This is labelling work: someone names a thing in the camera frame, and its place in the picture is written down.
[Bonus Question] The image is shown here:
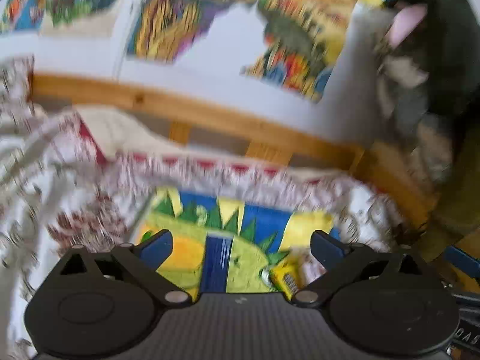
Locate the anime girl drawing poster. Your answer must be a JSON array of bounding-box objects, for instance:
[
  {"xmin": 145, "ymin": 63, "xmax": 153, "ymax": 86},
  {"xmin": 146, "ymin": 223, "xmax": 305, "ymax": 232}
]
[{"xmin": 1, "ymin": 0, "xmax": 47, "ymax": 35}]

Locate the yellow snack packet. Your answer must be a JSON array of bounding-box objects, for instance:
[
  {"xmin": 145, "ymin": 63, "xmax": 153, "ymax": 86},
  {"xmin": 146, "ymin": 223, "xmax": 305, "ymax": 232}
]
[{"xmin": 268, "ymin": 258, "xmax": 302, "ymax": 300}]

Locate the navy blue long snack packet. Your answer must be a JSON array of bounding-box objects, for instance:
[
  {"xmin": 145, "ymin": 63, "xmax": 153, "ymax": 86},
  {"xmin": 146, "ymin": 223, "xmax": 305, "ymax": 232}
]
[{"xmin": 199, "ymin": 234, "xmax": 233, "ymax": 294}]

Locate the floral satin bed cover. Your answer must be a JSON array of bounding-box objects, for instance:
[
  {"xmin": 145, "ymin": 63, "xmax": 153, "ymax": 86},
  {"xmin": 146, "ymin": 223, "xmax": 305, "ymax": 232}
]
[{"xmin": 1, "ymin": 56, "xmax": 404, "ymax": 359}]

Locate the swirly colourful drawing poster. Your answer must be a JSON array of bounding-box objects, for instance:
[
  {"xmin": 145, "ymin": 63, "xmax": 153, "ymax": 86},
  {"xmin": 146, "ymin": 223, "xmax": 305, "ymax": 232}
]
[{"xmin": 126, "ymin": 0, "xmax": 257, "ymax": 63}]

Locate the blond boy drawing poster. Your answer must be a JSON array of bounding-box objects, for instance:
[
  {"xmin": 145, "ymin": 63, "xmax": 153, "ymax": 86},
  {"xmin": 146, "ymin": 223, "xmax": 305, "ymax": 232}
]
[{"xmin": 40, "ymin": 0, "xmax": 123, "ymax": 38}]

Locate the cream pillow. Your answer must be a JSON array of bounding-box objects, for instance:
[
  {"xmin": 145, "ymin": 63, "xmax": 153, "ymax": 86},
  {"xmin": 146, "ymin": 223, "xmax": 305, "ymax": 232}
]
[{"xmin": 74, "ymin": 106, "xmax": 236, "ymax": 158}]

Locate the hanging dark clothes pile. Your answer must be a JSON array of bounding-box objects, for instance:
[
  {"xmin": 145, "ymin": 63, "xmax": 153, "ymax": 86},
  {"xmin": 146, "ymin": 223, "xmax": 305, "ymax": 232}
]
[{"xmin": 371, "ymin": 0, "xmax": 480, "ymax": 233}]

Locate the fish flower drawing poster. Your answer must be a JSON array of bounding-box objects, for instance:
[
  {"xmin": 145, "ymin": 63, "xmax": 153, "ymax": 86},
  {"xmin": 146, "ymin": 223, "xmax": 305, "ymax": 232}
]
[{"xmin": 241, "ymin": 0, "xmax": 385, "ymax": 103}]

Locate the grey tray with painted liner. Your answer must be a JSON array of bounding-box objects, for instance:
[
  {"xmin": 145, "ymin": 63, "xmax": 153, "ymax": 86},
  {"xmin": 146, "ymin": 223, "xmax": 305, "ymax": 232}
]
[{"xmin": 138, "ymin": 188, "xmax": 334, "ymax": 297}]

